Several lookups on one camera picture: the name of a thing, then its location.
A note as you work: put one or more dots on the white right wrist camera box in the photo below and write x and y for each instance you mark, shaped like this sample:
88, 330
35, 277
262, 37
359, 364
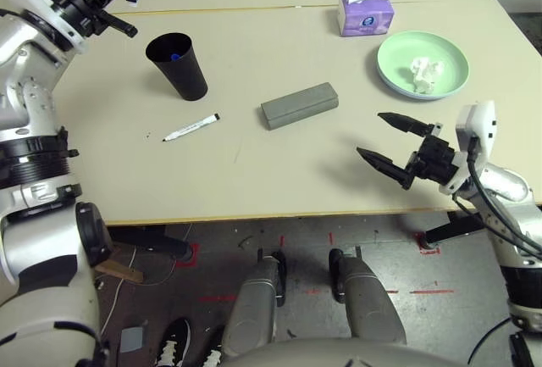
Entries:
480, 121

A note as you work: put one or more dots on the small grey floor box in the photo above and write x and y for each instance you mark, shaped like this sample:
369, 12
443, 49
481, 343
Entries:
133, 338

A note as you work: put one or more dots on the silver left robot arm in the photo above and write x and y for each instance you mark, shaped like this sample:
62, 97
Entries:
25, 45

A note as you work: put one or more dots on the grey robot right leg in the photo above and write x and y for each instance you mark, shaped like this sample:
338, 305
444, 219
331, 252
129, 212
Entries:
366, 299

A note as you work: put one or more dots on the grey robot leg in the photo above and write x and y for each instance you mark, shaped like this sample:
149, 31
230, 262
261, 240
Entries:
254, 303
366, 299

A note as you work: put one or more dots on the grey glasses case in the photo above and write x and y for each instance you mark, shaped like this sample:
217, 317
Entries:
296, 106

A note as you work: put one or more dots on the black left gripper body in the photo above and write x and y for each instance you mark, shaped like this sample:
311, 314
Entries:
72, 0

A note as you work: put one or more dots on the black white sneaker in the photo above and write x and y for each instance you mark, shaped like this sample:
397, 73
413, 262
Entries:
173, 341
214, 348

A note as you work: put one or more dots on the blue marker in cup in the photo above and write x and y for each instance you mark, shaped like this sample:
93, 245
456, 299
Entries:
175, 57

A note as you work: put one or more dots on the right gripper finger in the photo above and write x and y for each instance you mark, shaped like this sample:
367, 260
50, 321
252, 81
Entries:
385, 165
408, 123

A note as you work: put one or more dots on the white tissue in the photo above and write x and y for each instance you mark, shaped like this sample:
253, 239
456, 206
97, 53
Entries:
425, 74

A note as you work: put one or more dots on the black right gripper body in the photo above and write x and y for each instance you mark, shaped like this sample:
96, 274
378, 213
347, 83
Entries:
436, 161

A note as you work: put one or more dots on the white marker black cap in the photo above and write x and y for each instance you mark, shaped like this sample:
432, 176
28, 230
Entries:
190, 126

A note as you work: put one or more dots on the black plastic cup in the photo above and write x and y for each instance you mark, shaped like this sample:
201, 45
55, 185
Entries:
186, 74

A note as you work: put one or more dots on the grey robot left leg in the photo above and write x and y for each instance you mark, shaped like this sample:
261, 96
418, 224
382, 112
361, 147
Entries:
254, 303

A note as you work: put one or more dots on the brown wooden block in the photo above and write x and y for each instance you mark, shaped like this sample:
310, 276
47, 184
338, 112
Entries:
123, 273

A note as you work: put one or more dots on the light green plate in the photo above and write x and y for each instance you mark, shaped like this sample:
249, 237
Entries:
398, 57

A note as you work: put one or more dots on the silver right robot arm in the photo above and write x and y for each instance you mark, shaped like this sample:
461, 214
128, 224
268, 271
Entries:
508, 185

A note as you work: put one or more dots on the purple tissue pack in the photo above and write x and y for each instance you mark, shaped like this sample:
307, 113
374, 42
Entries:
366, 19

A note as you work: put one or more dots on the black table foot beam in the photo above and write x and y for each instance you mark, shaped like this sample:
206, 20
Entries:
148, 242
453, 229

